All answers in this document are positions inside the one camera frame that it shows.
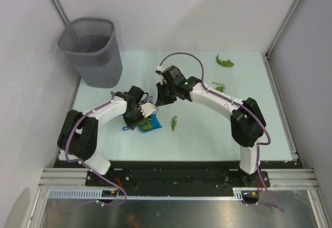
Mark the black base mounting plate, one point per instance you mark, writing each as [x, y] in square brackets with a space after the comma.
[228, 173]

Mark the green paper scrap centre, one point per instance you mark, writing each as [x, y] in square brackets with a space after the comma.
[145, 125]

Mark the green paper scrap far corner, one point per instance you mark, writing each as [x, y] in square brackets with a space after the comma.
[224, 63]

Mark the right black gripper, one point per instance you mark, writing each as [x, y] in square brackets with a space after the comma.
[161, 99]

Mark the blue plastic dustpan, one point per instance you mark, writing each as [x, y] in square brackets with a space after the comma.
[155, 123]

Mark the green paper scrap right cluster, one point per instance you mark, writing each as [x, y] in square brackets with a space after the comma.
[220, 87]

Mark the grey mesh waste bin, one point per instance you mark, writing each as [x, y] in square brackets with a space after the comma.
[91, 47]

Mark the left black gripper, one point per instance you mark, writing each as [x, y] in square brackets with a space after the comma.
[132, 124]

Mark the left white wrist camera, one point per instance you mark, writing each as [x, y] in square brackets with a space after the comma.
[147, 109]

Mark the long green scrap lower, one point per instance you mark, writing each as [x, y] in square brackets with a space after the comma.
[173, 123]

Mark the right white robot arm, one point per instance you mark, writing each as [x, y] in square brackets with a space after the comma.
[246, 121]

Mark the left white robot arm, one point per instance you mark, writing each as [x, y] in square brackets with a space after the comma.
[79, 134]

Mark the white slotted cable duct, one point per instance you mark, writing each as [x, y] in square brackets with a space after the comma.
[100, 194]

